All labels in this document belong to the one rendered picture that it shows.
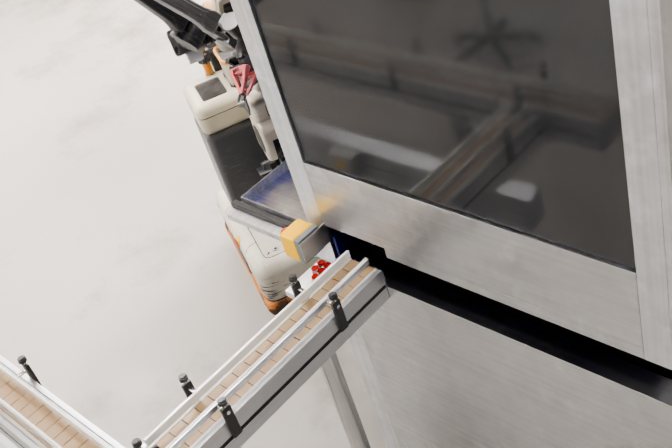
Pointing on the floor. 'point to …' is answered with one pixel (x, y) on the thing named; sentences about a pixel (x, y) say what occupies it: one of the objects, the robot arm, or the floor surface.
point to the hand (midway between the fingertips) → (243, 92)
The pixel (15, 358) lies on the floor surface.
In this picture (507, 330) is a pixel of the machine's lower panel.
